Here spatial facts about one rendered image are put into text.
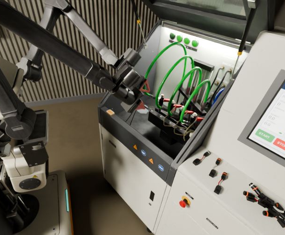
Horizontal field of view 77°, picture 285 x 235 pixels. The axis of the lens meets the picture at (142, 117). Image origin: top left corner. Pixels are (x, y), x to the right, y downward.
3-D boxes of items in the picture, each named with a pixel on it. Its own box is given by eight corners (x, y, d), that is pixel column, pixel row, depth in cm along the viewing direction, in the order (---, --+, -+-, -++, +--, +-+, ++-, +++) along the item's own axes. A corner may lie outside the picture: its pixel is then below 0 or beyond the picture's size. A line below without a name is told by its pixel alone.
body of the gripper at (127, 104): (145, 95, 74) (134, 86, 68) (129, 114, 76) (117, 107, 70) (138, 88, 78) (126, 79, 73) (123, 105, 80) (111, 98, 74)
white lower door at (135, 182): (104, 177, 176) (99, 125, 134) (106, 176, 178) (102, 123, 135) (152, 231, 143) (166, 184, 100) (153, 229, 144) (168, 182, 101)
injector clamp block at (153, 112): (146, 127, 129) (148, 110, 120) (156, 122, 135) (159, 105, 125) (185, 156, 111) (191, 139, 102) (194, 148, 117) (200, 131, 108)
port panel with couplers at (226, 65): (204, 102, 121) (220, 57, 101) (206, 100, 123) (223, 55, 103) (222, 111, 114) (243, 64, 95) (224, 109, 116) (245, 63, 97)
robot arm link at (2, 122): (-1, 120, 66) (-6, 129, 61) (19, 103, 64) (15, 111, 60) (23, 134, 71) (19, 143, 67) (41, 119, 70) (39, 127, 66)
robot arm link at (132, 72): (95, 74, 68) (97, 83, 61) (115, 51, 66) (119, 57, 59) (118, 92, 75) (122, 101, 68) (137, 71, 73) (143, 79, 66)
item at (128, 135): (101, 125, 133) (100, 107, 123) (106, 123, 136) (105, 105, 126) (165, 182, 101) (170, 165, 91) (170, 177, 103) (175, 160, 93)
